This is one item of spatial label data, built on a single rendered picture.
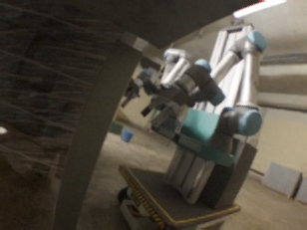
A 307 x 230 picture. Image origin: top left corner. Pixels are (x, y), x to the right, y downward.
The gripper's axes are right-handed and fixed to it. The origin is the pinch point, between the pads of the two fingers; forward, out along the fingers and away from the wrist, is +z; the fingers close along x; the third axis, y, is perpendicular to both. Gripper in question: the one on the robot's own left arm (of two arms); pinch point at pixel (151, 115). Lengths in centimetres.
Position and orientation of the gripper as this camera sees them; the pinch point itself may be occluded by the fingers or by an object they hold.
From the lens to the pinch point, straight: 56.9
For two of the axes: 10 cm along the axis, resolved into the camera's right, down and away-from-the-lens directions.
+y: -5.9, -7.0, -4.0
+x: 3.3, 2.4, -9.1
